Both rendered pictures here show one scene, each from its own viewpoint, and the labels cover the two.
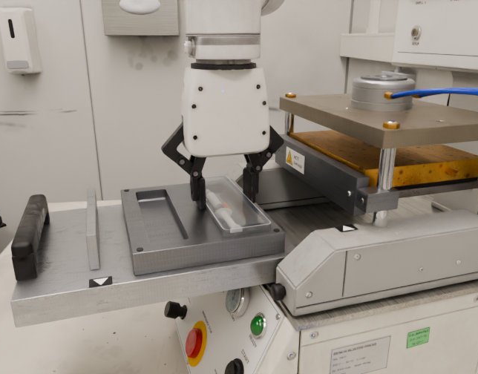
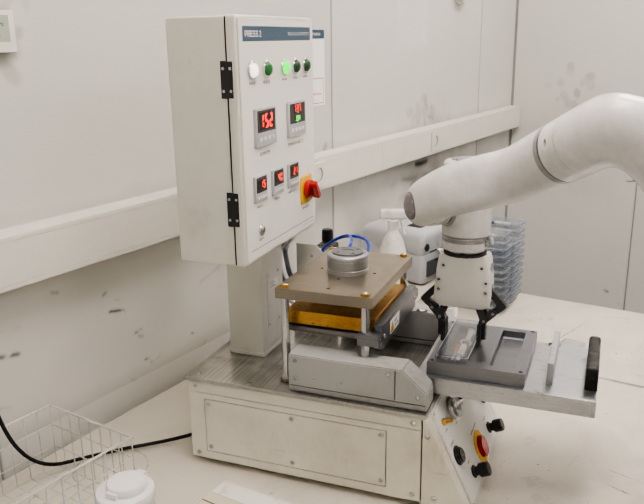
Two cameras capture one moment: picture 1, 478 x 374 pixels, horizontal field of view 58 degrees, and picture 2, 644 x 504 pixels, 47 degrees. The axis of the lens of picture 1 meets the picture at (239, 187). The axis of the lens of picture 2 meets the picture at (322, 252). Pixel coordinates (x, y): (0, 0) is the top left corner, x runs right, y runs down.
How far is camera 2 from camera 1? 1.79 m
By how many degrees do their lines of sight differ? 128
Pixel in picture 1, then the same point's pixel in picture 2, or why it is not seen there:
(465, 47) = (284, 227)
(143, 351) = (513, 488)
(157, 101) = not seen: outside the picture
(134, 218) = (526, 348)
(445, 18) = (274, 213)
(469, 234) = not seen: hidden behind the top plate
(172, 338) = (486, 488)
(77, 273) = (566, 351)
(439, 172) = not seen: hidden behind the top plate
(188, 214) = (491, 341)
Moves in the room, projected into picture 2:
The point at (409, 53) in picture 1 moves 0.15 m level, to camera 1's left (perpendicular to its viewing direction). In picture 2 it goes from (259, 249) to (324, 263)
